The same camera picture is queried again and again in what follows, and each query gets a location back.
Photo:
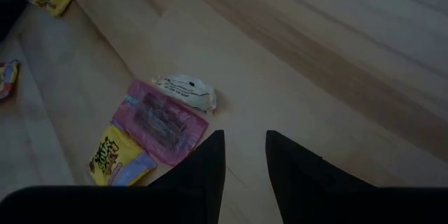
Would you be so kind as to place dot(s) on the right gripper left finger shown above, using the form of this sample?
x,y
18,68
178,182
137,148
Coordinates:
x,y
203,168

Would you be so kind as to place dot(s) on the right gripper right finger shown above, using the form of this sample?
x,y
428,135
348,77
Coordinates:
x,y
301,182

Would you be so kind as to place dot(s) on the pink candy packet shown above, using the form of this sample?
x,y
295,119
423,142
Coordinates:
x,y
161,122

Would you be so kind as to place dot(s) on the white taffy candy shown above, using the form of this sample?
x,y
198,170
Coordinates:
x,y
185,92

